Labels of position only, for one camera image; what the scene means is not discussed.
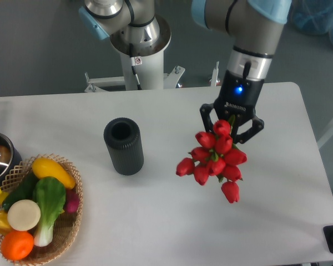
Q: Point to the green bok choy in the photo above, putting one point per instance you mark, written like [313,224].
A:
[49,194]

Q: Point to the dark grey ribbed vase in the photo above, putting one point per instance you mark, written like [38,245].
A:
[123,140]

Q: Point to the cream round bun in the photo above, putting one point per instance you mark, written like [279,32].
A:
[24,215]

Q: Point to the red tulip bouquet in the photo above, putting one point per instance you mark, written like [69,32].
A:
[216,156]

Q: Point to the blue plastic bag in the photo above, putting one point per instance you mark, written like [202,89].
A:
[313,17]

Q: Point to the yellow squash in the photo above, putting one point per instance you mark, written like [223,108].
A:
[45,167]

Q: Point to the yellow bell pepper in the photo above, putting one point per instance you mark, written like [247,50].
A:
[5,227]

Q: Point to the purple radish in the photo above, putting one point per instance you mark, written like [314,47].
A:
[71,201]

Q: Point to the woven wicker basket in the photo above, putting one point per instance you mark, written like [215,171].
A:
[66,226]

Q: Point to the orange fruit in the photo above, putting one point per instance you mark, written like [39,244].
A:
[17,245]

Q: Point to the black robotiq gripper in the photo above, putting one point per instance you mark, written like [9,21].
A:
[237,97]

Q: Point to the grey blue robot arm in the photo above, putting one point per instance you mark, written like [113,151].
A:
[255,25]

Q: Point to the dark green cucumber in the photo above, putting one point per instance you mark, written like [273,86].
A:
[23,191]

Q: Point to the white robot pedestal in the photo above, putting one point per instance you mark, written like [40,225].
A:
[141,51]

